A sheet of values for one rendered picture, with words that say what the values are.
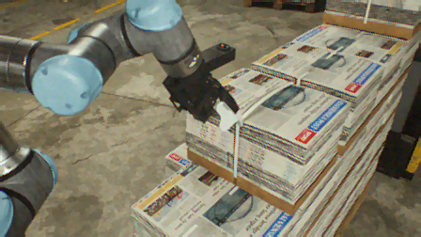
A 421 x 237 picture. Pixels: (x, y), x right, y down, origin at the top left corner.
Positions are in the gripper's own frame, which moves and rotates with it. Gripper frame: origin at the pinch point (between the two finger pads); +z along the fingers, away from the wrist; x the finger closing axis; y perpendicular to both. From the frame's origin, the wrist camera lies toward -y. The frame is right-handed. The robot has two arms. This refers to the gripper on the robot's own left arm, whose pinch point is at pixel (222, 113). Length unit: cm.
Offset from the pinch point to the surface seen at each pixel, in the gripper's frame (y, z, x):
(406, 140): -88, 140, 27
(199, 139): 2.5, 19.5, -13.8
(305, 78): -33.2, 26.6, 1.3
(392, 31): -84, 53, 11
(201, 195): 15.4, 24.8, -5.9
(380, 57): -61, 43, 15
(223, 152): 2.7, 20.0, -5.1
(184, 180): 14.1, 25.4, -13.8
